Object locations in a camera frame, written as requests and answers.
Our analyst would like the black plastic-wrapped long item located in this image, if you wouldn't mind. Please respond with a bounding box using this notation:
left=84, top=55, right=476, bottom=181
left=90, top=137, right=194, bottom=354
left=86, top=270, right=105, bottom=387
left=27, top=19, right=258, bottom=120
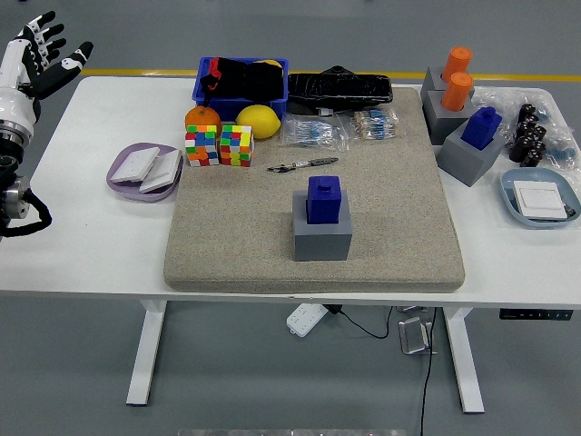
left=287, top=64, right=394, bottom=117

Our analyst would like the blue plastic bin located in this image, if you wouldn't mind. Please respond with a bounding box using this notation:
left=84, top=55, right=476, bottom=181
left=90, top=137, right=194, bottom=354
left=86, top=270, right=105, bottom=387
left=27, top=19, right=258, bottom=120
left=191, top=55, right=290, bottom=124

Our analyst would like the purple tray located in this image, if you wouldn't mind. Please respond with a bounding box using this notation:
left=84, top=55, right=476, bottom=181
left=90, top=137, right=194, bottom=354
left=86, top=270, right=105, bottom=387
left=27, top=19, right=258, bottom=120
left=105, top=142, right=184, bottom=204

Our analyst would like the light blue tray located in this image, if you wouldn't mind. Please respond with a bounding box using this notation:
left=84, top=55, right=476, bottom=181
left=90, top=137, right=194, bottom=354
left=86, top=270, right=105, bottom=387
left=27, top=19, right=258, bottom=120
left=498, top=167, right=581, bottom=230

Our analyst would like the black cloth with red trim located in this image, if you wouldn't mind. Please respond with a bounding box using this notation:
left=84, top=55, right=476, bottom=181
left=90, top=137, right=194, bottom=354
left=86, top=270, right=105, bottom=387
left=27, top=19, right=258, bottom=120
left=199, top=56, right=285, bottom=101

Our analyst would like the multicoloured puzzle cube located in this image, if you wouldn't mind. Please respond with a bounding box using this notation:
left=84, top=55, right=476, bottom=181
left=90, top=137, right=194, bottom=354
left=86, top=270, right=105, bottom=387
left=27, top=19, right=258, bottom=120
left=183, top=124, right=220, bottom=168
left=218, top=124, right=254, bottom=168

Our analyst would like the white wall switch plate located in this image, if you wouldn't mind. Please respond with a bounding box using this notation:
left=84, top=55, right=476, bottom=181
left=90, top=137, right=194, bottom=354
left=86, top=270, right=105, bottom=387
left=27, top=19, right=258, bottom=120
left=138, top=149, right=182, bottom=194
left=512, top=180, right=576, bottom=223
left=110, top=146, right=161, bottom=184

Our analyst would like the clear bag of tan resistors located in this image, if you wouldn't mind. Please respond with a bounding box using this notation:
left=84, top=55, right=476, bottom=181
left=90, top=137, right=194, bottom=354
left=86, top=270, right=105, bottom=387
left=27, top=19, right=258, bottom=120
left=338, top=108, right=403, bottom=142

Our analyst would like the grey round-hole seal holder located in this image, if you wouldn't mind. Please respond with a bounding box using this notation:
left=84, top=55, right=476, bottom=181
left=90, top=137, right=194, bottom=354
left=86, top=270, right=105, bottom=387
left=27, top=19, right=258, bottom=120
left=419, top=66, right=476, bottom=108
left=421, top=89, right=476, bottom=146

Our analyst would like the clear bag of blue resistors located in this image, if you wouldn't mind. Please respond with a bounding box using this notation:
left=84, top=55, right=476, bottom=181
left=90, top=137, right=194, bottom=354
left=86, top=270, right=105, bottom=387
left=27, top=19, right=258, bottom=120
left=279, top=113, right=350, bottom=152

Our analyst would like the long black floor cable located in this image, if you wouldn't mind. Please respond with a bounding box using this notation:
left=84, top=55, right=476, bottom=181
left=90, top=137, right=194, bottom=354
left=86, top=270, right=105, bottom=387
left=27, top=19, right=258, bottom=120
left=418, top=307, right=438, bottom=436

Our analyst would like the orange fruit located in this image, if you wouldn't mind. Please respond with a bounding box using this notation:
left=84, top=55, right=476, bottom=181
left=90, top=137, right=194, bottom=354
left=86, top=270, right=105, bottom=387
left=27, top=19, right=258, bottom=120
left=183, top=105, right=222, bottom=137

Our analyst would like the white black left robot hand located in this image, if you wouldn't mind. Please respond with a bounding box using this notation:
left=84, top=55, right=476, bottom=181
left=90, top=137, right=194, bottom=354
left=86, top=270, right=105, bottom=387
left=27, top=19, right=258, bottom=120
left=0, top=11, right=94, bottom=135

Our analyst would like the grey square-hole seal holder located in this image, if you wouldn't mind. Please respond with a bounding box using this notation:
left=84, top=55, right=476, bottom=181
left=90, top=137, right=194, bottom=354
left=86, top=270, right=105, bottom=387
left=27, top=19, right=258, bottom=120
left=291, top=189, right=354, bottom=263
left=437, top=118, right=507, bottom=187

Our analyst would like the large metal bracket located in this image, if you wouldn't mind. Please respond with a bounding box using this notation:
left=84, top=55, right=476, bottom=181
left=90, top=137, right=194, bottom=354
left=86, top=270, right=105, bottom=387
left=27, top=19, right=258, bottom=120
left=398, top=316, right=439, bottom=356

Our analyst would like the orange round seal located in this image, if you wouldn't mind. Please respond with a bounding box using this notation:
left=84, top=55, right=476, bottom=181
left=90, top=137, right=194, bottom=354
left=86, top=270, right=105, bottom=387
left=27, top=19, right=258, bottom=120
left=440, top=45, right=473, bottom=83
left=440, top=71, right=474, bottom=113

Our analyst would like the clear bag of blue parts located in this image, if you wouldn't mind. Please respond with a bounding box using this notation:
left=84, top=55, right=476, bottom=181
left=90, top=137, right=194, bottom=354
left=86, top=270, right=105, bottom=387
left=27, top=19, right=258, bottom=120
left=542, top=131, right=581, bottom=173

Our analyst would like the grey-brown table mat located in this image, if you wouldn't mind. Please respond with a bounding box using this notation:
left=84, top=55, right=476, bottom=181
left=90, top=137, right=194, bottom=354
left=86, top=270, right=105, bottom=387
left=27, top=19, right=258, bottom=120
left=162, top=85, right=467, bottom=294

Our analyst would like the yellow lemon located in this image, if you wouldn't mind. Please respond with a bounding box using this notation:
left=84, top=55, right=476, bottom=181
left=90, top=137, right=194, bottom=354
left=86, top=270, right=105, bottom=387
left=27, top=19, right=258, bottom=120
left=234, top=104, right=281, bottom=140

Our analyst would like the blue square seal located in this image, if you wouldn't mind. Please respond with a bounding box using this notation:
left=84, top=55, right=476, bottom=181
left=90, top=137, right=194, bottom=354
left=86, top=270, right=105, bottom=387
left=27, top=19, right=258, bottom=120
left=306, top=175, right=342, bottom=225
left=460, top=106, right=503, bottom=151

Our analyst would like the small metal pliers tool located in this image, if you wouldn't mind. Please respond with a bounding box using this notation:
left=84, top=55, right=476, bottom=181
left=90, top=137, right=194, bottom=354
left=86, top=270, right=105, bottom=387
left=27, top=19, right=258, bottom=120
left=266, top=156, right=340, bottom=173

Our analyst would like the black plug with cord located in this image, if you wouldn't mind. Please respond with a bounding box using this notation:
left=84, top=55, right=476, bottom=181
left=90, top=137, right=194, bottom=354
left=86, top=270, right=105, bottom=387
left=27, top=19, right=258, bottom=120
left=327, top=302, right=394, bottom=340

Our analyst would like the white table leg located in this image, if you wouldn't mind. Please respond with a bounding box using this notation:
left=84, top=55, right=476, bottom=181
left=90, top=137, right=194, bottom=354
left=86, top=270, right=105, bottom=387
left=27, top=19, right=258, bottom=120
left=125, top=299, right=168, bottom=407
left=443, top=306, right=486, bottom=414

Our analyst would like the white power strip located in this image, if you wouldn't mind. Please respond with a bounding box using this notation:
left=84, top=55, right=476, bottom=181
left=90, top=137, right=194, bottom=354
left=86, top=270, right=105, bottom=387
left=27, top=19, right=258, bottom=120
left=285, top=302, right=329, bottom=338

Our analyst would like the black desk control panel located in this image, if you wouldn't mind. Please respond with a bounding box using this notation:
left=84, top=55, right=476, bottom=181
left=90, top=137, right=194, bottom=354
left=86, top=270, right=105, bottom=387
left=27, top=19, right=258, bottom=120
left=498, top=308, right=574, bottom=321

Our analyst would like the clear bag of black capacitors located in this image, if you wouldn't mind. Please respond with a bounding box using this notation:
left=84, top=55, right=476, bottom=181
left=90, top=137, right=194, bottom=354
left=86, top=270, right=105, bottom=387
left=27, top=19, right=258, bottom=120
left=503, top=88, right=573, bottom=169

